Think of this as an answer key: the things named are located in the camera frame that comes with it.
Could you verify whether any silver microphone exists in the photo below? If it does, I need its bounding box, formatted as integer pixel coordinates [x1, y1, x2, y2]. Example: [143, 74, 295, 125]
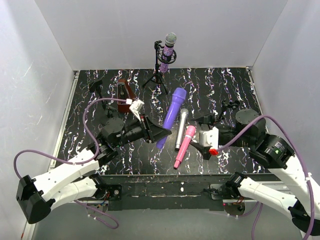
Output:
[174, 108, 189, 152]

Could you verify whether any black round-base stand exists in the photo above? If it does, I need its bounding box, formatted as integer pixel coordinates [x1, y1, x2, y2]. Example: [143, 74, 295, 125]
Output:
[89, 79, 116, 118]

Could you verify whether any purple glitter microphone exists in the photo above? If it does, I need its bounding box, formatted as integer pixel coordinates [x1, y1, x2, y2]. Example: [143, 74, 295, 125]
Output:
[160, 32, 177, 74]

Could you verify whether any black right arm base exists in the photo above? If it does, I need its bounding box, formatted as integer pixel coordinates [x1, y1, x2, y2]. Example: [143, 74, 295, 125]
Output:
[202, 173, 247, 201]

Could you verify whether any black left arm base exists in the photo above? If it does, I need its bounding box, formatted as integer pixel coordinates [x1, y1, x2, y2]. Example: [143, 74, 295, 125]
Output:
[94, 179, 123, 201]

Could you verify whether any aluminium table rail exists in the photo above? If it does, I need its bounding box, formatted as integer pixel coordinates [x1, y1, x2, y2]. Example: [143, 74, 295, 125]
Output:
[21, 69, 111, 240]

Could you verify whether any pink microphone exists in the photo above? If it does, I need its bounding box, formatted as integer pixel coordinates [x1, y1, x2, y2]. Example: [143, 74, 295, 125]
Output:
[173, 125, 196, 170]

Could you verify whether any purple plastic microphone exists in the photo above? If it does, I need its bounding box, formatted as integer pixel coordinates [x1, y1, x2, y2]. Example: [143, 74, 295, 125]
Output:
[156, 87, 188, 150]

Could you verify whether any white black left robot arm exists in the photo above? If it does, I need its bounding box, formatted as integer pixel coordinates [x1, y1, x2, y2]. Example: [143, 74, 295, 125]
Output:
[16, 115, 172, 224]

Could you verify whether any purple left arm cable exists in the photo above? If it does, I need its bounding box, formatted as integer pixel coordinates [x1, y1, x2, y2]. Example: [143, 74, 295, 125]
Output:
[13, 97, 132, 230]

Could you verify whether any tall black tripod stand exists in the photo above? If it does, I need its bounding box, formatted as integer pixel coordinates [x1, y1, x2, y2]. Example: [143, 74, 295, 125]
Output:
[142, 40, 177, 95]

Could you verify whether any small black tripod stand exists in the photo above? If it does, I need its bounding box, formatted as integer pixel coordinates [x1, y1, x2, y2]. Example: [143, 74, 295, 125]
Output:
[214, 99, 240, 125]

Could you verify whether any brown wooden metronome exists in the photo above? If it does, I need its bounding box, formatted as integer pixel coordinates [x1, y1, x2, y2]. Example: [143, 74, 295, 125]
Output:
[117, 79, 136, 114]

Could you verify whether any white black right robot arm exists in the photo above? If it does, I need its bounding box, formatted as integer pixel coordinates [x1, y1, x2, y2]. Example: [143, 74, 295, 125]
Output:
[191, 108, 320, 239]

